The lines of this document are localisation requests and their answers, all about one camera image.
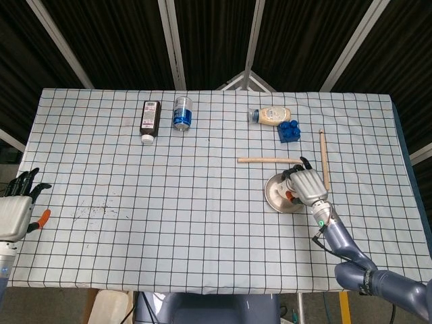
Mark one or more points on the white triangular frame brace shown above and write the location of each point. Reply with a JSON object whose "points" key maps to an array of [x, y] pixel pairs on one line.
{"points": [[236, 81]]}

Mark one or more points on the white plastic container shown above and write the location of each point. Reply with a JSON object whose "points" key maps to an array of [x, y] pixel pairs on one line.
{"points": [[111, 307]]}

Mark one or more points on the grey-blue robot torso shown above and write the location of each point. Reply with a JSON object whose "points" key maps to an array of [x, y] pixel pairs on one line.
{"points": [[202, 310]]}

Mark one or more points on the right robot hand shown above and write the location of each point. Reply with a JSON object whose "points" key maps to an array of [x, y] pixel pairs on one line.
{"points": [[308, 185]]}

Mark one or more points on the tapered wooden stick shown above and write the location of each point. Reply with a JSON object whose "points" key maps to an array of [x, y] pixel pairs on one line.
{"points": [[324, 158]]}

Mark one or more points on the blue drink can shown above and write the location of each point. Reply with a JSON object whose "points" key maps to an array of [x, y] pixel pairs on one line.
{"points": [[182, 114]]}

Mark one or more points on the round metal plate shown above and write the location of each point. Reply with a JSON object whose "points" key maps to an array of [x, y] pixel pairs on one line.
{"points": [[275, 202]]}

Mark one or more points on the white frame post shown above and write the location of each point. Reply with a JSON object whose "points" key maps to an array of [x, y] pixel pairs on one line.
{"points": [[60, 44], [173, 47], [254, 37], [422, 153], [352, 47], [11, 140]]}

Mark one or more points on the dark pleated curtain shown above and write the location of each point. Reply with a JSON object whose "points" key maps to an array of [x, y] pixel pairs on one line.
{"points": [[118, 40]]}

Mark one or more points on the yellow post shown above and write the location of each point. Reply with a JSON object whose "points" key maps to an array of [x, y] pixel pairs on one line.
{"points": [[343, 308]]}

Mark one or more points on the mayonnaise squeeze bottle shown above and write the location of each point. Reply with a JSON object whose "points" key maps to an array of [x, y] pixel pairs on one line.
{"points": [[273, 115]]}

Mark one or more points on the metal table leg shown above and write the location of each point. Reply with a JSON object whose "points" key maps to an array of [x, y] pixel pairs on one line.
{"points": [[301, 308]]}

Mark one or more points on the blue building block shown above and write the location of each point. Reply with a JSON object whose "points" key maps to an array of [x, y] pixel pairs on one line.
{"points": [[288, 133]]}

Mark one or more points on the long wooden stick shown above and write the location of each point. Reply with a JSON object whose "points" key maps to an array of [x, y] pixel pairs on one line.
{"points": [[270, 160]]}

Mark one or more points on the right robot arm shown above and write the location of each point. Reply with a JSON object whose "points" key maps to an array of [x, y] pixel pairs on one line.
{"points": [[347, 246]]}

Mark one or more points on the checkered light blue tablecloth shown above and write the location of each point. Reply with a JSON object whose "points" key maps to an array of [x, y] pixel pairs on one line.
{"points": [[202, 202]]}

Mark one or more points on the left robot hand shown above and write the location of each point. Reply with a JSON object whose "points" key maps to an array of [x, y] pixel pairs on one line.
{"points": [[13, 216]]}

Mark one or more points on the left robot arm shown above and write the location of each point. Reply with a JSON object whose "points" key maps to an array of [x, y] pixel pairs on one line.
{"points": [[5, 266]]}

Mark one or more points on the brown bottle white cap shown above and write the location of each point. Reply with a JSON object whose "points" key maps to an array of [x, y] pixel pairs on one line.
{"points": [[150, 118]]}

